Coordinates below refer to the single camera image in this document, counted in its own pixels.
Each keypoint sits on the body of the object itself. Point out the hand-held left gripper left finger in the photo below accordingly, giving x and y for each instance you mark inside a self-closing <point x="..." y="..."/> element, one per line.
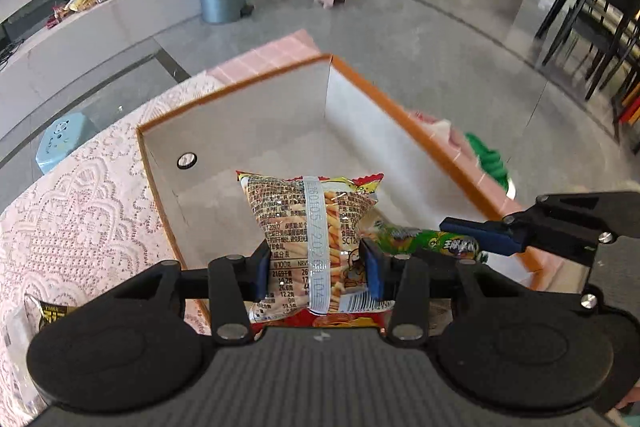
<point x="262" y="272"/>

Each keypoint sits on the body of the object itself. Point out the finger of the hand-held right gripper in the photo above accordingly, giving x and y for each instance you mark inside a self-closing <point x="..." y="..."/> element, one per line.
<point x="500" y="237"/>

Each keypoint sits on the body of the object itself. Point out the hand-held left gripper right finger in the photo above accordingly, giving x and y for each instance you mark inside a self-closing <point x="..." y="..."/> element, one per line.
<point x="371" y="272"/>

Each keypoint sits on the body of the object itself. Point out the green stick snack packet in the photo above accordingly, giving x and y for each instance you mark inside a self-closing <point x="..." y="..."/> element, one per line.
<point x="425" y="242"/>

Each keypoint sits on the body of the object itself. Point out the fries print snack packet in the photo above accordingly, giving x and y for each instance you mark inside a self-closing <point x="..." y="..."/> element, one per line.
<point x="300" y="217"/>

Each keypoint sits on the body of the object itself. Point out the orange cardboard box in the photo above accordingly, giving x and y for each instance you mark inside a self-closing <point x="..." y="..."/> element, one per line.
<point x="275" y="132"/>

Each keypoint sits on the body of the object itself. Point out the black and gold snack packet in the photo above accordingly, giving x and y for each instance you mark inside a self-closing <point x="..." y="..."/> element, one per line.
<point x="50" y="314"/>

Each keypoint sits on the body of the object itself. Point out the green ribbed object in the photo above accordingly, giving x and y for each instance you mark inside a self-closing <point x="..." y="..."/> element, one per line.
<point x="487" y="159"/>

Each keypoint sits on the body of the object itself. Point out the red and yellow chair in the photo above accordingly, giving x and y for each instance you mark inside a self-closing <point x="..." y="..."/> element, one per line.
<point x="631" y="107"/>

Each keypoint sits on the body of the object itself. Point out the light blue stool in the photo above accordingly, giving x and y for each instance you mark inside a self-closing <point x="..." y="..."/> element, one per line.
<point x="62" y="142"/>

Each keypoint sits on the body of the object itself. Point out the white marble television console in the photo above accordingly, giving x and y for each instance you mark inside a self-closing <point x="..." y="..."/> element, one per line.
<point x="100" y="52"/>

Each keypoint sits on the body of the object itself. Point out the pile of snack packets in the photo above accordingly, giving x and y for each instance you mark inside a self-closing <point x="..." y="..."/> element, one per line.
<point x="75" y="4"/>

